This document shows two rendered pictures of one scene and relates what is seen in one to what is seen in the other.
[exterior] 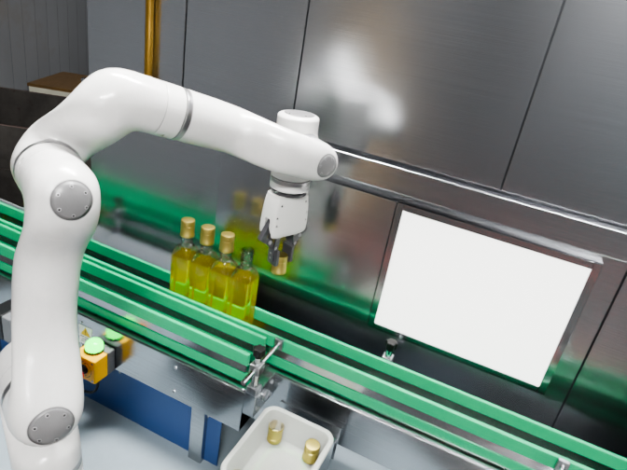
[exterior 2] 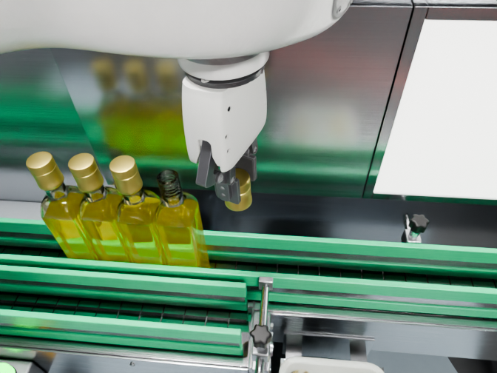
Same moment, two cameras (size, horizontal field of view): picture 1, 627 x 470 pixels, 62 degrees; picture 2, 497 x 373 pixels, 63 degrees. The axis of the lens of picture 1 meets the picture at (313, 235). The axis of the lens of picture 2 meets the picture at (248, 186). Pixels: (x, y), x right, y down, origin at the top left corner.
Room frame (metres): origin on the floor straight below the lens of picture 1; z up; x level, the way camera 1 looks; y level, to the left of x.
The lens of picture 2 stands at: (0.70, 0.13, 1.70)
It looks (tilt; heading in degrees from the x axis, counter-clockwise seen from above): 47 degrees down; 347
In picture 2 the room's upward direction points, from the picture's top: 3 degrees counter-clockwise
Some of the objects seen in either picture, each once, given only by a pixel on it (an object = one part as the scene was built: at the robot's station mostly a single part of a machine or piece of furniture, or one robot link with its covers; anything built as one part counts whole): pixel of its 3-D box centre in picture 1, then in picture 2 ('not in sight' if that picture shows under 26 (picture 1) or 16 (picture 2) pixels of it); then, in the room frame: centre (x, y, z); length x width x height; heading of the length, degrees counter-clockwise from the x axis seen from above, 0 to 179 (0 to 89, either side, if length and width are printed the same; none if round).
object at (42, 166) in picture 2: (188, 227); (45, 170); (1.15, 0.31, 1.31); 0.04 x 0.04 x 0.04
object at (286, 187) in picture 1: (290, 182); (223, 44); (1.03, 0.07, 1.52); 0.09 x 0.08 x 0.03; 138
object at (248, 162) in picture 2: (292, 245); (248, 151); (1.05, 0.04, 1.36); 0.03 x 0.03 x 0.07; 48
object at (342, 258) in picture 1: (375, 262); (367, 116); (1.12, -0.16, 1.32); 0.90 x 0.03 x 0.34; 70
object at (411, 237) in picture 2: (388, 359); (407, 234); (1.03, -0.23, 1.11); 0.07 x 0.04 x 0.13; 160
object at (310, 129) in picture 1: (296, 145); not in sight; (1.03, 0.07, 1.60); 0.09 x 0.08 x 0.13; 39
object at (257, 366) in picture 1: (261, 364); (262, 334); (0.93, 0.06, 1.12); 0.17 x 0.03 x 0.12; 160
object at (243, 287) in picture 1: (241, 303); (184, 242); (1.09, 0.15, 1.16); 0.06 x 0.06 x 0.21; 69
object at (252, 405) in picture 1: (259, 392); (262, 347); (0.94, 0.06, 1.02); 0.09 x 0.04 x 0.07; 160
